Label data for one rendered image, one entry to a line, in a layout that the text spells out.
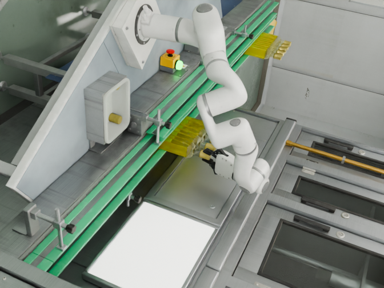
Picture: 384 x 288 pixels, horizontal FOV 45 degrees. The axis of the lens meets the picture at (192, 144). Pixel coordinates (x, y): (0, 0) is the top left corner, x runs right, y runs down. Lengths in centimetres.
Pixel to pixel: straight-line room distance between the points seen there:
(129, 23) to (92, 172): 57
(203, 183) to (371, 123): 660
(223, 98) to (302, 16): 639
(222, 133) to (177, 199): 47
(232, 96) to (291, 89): 685
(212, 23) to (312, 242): 93
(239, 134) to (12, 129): 125
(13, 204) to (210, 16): 106
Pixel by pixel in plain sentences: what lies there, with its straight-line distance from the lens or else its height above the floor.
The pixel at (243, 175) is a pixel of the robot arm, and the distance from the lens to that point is 170.
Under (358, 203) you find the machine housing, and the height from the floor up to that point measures 179.
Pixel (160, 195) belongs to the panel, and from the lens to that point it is 195.
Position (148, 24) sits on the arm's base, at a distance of 184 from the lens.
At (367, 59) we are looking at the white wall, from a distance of 798.
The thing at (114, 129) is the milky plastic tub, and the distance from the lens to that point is 188.
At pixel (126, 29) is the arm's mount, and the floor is 81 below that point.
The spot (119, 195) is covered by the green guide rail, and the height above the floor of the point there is 94.
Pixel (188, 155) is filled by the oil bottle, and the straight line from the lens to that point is 198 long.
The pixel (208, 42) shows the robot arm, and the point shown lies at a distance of 162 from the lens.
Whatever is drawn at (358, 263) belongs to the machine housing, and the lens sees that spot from 194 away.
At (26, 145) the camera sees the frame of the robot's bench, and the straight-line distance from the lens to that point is 170.
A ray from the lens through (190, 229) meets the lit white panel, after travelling 182.
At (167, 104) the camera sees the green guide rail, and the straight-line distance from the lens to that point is 203.
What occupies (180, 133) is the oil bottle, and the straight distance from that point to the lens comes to 204.
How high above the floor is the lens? 165
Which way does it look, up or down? 17 degrees down
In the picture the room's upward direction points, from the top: 108 degrees clockwise
